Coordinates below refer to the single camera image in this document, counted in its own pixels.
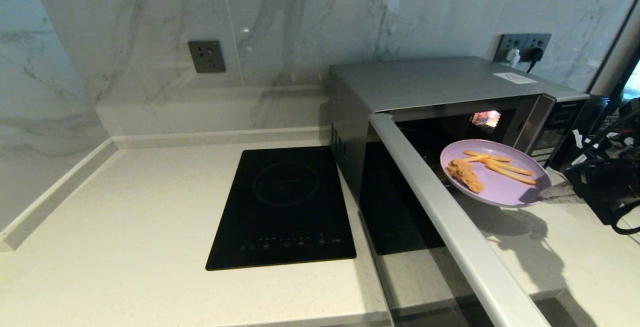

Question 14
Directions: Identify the white paper sticker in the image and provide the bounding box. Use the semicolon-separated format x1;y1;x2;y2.
491;72;538;85

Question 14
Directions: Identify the black induction cooktop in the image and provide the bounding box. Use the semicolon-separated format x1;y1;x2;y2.
206;146;357;271

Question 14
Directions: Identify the fried chicken piece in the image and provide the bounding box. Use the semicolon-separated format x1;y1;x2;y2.
446;159;485;194

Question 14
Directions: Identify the dark window frame post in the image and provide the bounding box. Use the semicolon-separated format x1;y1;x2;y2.
587;0;640;98

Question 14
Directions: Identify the french fry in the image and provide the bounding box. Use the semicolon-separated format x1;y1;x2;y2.
481;159;534;177
463;150;512;163
486;163;539;186

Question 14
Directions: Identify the grey cabinet door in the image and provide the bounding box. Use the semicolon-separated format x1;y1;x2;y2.
530;297;568;327

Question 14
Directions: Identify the black power plug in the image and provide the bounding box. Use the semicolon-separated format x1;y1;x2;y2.
525;48;544;74

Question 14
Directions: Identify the lilac plate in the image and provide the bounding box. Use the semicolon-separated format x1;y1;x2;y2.
440;139;552;209

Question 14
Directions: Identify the dark grey wall socket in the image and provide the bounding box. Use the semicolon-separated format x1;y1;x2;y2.
188;41;227;74
493;34;525;64
523;34;552;63

